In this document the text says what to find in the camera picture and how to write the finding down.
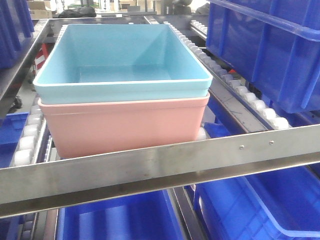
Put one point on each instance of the light blue plastic box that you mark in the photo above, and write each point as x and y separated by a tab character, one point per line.
92	63

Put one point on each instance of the pink plastic box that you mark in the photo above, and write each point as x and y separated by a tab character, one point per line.
84	129

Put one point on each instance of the stainless steel shelf rack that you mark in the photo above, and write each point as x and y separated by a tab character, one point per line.
255	147

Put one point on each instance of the white roller track right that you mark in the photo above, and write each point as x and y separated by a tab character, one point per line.
233	96

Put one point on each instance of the white roller track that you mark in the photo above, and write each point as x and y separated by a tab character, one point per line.
233	96
27	148

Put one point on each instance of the blue crate lower left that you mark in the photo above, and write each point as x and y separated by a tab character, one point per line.
146	216

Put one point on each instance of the blue crate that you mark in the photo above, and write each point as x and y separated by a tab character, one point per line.
273	44
16	30
276	205
146	216

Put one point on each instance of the white roller track left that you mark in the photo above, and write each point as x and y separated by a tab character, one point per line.
27	148

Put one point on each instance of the blue crate far right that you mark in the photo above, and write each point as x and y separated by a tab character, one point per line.
273	44

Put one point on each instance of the blue crates under rack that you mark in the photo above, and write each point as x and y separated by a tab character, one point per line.
10	133

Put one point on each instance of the blue crate lower right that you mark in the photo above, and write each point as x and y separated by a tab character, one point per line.
276	205

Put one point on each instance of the cardboard box background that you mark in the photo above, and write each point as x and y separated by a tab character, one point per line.
40	9

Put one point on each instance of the blue crate far left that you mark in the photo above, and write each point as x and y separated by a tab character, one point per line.
16	30

